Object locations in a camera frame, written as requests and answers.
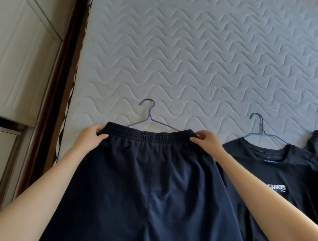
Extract navy shorts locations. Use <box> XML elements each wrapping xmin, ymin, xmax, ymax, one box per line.
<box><xmin>39</xmin><ymin>121</ymin><xmax>244</xmax><ymax>241</ymax></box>

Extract black Li-Ning t-shirt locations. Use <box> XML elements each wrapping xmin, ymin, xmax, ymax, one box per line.
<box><xmin>216</xmin><ymin>138</ymin><xmax>318</xmax><ymax>241</ymax></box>

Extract purple hanger of navy shorts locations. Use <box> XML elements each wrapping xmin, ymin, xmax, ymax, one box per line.
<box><xmin>127</xmin><ymin>99</ymin><xmax>180</xmax><ymax>132</ymax></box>

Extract person's left forearm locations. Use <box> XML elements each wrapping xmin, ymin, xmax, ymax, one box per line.
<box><xmin>0</xmin><ymin>144</ymin><xmax>100</xmax><ymax>241</ymax></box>

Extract person's left hand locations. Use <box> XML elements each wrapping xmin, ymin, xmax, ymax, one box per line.
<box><xmin>74</xmin><ymin>124</ymin><xmax>109</xmax><ymax>153</ymax></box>

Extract person's right forearm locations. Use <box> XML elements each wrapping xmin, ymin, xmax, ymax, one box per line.
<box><xmin>211</xmin><ymin>149</ymin><xmax>318</xmax><ymax>241</ymax></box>

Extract white wooden wardrobe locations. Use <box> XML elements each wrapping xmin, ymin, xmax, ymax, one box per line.
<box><xmin>0</xmin><ymin>0</ymin><xmax>93</xmax><ymax>212</ymax></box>

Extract person's right hand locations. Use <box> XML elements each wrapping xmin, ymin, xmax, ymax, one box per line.
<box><xmin>189</xmin><ymin>129</ymin><xmax>225</xmax><ymax>157</ymax></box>

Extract blue hanger of black shirt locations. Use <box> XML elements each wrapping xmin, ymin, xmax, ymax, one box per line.
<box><xmin>242</xmin><ymin>113</ymin><xmax>291</xmax><ymax>164</ymax></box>

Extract dark grey pants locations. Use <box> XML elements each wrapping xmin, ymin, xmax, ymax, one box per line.
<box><xmin>307</xmin><ymin>130</ymin><xmax>318</xmax><ymax>172</ymax></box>

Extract white quilted mattress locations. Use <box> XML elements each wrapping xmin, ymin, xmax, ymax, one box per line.
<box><xmin>43</xmin><ymin>0</ymin><xmax>318</xmax><ymax>241</ymax></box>

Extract wardrobe sliding door floral glass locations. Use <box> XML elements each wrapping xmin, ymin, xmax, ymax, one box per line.
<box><xmin>0</xmin><ymin>0</ymin><xmax>89</xmax><ymax>128</ymax></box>

